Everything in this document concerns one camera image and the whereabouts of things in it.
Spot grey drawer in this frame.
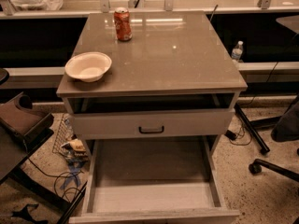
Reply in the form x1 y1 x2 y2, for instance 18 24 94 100
69 136 239 224
69 109 235 140

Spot grey drawer cabinet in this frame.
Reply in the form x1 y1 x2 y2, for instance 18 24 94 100
57 11 247 152

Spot white paper bowl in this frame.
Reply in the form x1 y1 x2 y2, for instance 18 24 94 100
64 52 112 82

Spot orange soda can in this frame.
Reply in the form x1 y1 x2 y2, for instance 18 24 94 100
114 7 132 41

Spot clear water bottle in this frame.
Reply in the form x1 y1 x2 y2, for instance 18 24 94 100
231 41 243 63

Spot black metal pole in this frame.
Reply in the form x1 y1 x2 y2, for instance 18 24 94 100
235 105 270 155

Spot black chair base leg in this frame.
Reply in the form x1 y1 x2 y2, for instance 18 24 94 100
249 159 299 182

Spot brown office chair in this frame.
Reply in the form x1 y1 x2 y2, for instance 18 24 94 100
0 92 69 211

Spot wire mesh basket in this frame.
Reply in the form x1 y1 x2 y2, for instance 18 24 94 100
52 114 73 156

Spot black floor cable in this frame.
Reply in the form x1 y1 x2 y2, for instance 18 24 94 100
22 140 88 203

